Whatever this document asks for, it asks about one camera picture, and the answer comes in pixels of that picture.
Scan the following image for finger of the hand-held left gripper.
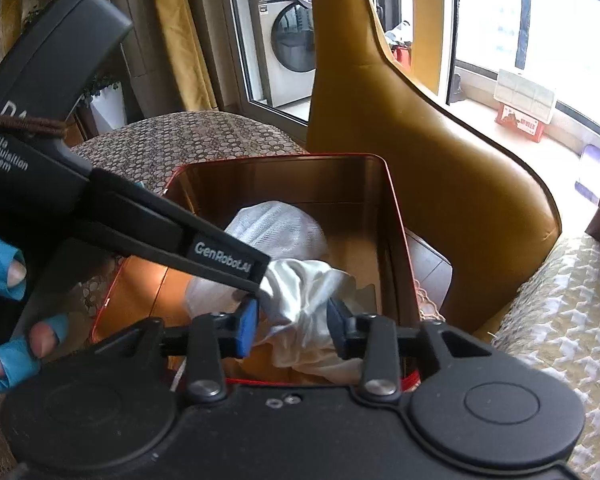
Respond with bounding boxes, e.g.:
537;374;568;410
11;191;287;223
91;222;253;295
91;169;273;292

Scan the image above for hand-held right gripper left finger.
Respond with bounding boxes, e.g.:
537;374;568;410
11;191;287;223
92;297;259;406

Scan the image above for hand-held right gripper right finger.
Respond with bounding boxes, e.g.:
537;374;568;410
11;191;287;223
327;297;501;404

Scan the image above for white satin cloth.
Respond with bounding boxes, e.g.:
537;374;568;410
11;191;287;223
256;257;377;387

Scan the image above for white knitted cloth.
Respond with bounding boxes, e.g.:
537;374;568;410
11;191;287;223
185;200;331;321

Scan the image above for red tin box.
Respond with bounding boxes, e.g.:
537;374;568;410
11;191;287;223
92;152;424;397

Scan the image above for person's left hand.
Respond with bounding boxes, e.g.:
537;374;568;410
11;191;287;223
0;226;72;394

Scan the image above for green plant in white pot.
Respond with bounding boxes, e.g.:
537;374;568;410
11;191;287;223
22;0;129;134

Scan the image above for grey curtain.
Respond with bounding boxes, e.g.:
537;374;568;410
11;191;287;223
102;0;182;126

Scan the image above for yellow curtain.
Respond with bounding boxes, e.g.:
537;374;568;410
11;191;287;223
147;0;219;112

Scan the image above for white washing machine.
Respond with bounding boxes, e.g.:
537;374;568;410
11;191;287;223
245;0;316;111

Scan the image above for yellow leather chair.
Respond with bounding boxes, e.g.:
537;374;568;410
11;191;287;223
306;0;564;344

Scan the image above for white houndstooth sofa cover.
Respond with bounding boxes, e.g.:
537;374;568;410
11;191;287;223
490;232;600;480

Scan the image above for brown hair tie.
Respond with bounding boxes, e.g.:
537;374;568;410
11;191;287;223
0;109;72;137

